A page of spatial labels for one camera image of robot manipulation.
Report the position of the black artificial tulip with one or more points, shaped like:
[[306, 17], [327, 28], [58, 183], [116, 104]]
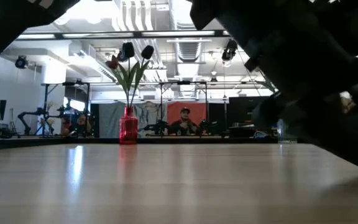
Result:
[[147, 52], [128, 49]]

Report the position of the black background robot arm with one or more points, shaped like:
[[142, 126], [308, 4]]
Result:
[[26, 119]]

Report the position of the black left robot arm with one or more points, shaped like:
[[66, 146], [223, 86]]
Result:
[[11, 21]]

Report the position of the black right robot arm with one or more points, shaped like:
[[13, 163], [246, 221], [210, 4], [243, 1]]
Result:
[[291, 37]]

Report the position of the clear glass vase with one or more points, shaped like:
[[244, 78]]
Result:
[[286, 133]]

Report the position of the red glass vase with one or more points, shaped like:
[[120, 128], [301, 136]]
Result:
[[128, 127]]

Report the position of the black hanging spotlight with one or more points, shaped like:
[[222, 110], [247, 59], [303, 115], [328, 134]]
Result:
[[229, 51], [21, 62]]

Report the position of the person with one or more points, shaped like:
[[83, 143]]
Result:
[[184, 124]]

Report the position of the orange backdrop cloth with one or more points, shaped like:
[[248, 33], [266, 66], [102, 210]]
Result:
[[174, 110]]

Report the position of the grey backdrop cloth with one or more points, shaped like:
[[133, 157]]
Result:
[[110, 119]]

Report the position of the black frame stand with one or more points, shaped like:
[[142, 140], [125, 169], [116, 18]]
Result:
[[206, 109], [45, 109]]

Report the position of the black aluminium table frame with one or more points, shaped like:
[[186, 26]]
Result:
[[73, 140]]

